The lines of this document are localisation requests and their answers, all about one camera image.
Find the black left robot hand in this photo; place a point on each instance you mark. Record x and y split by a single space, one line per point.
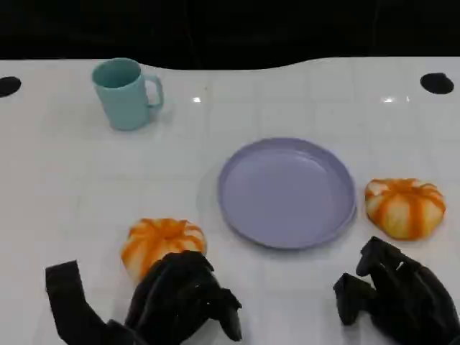
176 291

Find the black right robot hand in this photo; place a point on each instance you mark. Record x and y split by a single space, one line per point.
406 294

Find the orange white toy bread roll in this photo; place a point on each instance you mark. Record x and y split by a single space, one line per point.
406 208
158 237

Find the lilac plate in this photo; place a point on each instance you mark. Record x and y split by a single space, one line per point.
284 194

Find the pale green mug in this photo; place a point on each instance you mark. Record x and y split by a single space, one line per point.
122 104

